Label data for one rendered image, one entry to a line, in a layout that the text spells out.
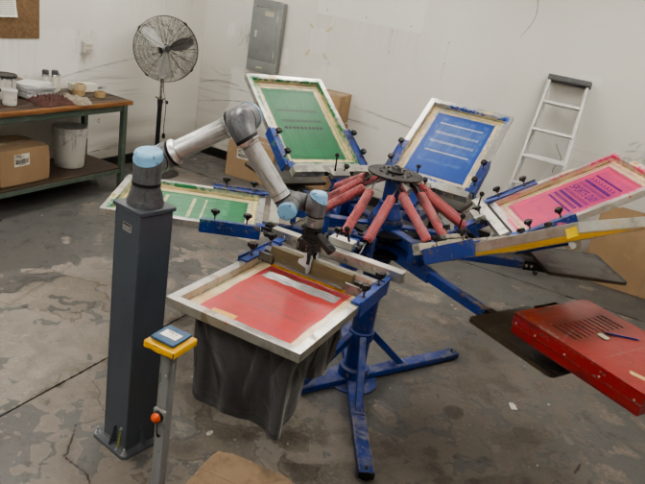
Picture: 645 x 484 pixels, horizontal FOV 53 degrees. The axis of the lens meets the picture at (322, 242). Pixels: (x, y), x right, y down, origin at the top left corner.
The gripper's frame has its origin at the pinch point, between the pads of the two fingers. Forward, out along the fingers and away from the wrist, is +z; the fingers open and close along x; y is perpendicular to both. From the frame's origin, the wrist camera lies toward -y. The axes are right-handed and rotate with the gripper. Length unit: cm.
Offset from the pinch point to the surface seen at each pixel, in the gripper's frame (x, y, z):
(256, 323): 47.5, -3.5, 5.3
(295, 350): 60, -27, 2
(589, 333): -13, -113, -9
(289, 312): 31.4, -8.2, 5.3
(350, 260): -21.5, -9.0, -1.1
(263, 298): 28.6, 5.7, 5.3
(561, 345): 3, -105, -8
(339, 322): 29.9, -29.0, 1.9
